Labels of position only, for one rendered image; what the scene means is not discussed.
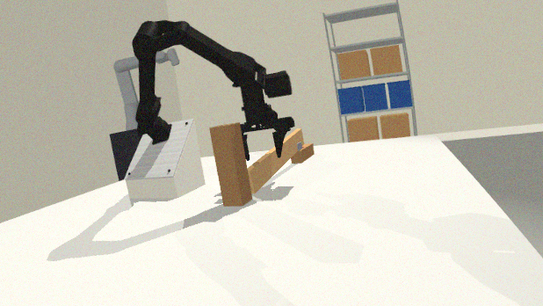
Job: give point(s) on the long tan wooden rail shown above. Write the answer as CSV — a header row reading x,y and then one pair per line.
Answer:
x,y
267,165

